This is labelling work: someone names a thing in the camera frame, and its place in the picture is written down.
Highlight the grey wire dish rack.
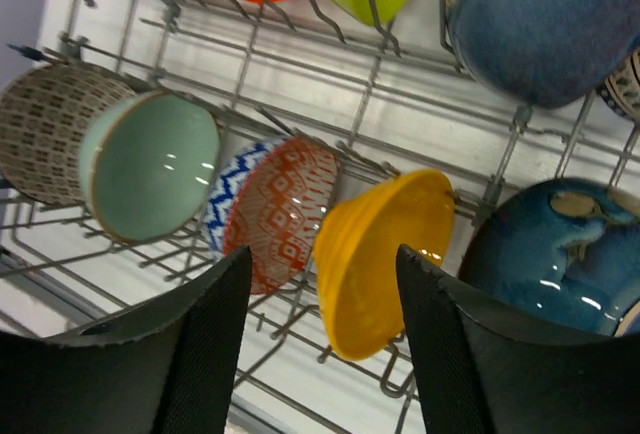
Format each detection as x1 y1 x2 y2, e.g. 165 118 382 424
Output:
1 0 639 433

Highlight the glossy teal blue bowl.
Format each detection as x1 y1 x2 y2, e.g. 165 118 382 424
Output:
458 177 639 336

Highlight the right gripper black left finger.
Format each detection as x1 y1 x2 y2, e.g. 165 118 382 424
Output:
1 246 252 433

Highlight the matte blue bowl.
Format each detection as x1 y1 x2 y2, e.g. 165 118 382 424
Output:
445 0 639 109

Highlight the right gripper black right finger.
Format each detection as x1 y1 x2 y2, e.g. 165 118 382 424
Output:
396 245 639 433

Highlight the yellow bowl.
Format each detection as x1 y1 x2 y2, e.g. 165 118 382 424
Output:
314 169 455 361

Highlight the black patterned bowl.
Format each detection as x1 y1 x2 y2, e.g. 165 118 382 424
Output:
596 49 639 123

